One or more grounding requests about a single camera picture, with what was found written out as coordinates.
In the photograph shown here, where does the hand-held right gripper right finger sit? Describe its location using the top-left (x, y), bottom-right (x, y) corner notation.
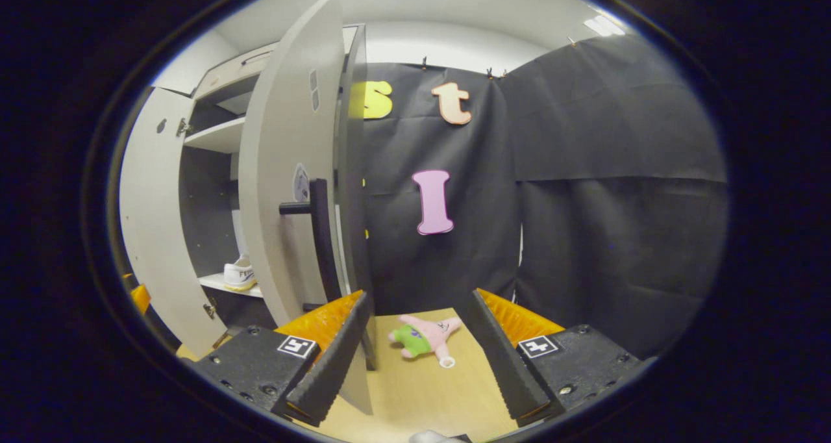
top-left (468, 288), bottom-right (644, 429)

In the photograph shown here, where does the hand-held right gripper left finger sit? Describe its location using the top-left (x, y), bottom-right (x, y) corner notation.
top-left (193, 290), bottom-right (371, 427)

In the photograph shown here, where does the grey cabinet door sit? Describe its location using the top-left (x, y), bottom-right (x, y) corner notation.
top-left (119, 87), bottom-right (230, 359)
top-left (238, 0), bottom-right (376, 416)

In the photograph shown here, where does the white shoe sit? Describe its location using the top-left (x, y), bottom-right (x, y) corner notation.
top-left (223, 255), bottom-right (258, 293)

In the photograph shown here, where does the grey shoe cabinet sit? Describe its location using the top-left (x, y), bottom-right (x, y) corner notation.
top-left (179, 24), bottom-right (378, 372)

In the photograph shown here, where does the white cabinet shelf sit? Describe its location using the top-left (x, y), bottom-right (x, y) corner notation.
top-left (197, 273), bottom-right (264, 299)
top-left (183, 116), bottom-right (247, 155)

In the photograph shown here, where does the cabinet drawer front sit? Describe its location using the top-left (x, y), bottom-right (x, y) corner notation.
top-left (193, 26), bottom-right (359, 101)

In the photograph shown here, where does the pink star plush toy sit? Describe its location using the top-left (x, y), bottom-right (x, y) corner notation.
top-left (388, 314), bottom-right (464, 370)

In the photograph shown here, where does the black backdrop cloth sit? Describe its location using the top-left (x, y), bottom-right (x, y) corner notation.
top-left (351, 34), bottom-right (728, 361)

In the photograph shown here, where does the ceiling light panel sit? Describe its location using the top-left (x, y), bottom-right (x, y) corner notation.
top-left (582, 15), bottom-right (626, 38)

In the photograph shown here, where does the black door handle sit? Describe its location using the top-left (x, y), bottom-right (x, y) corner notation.
top-left (279, 179), bottom-right (343, 305)

